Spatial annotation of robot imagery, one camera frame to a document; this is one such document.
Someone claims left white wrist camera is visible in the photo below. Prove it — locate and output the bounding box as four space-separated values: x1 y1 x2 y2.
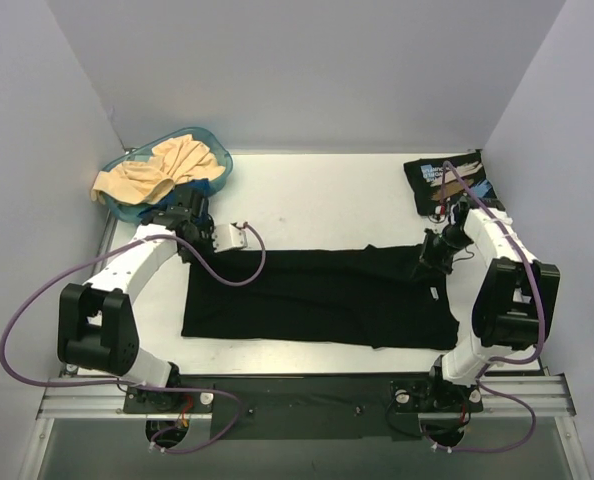
212 223 248 253

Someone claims folded black printed t shirt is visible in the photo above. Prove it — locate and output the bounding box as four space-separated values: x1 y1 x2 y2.
403 151 497 217

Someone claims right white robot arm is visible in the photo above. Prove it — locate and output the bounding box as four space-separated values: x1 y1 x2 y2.
412 198 560 409

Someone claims aluminium frame rail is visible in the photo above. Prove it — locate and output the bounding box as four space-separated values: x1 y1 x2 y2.
39 373 576 420

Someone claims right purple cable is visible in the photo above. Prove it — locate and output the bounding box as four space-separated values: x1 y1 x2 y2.
426 160 548 455

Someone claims beige t shirt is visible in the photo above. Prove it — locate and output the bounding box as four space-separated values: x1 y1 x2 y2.
90 134 226 205

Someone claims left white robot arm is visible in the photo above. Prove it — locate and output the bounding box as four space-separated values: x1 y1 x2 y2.
57 186 214 412

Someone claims blue t shirt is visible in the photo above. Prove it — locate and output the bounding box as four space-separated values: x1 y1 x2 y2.
153 179 210 210

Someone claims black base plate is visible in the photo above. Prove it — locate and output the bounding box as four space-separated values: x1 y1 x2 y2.
123 373 483 445

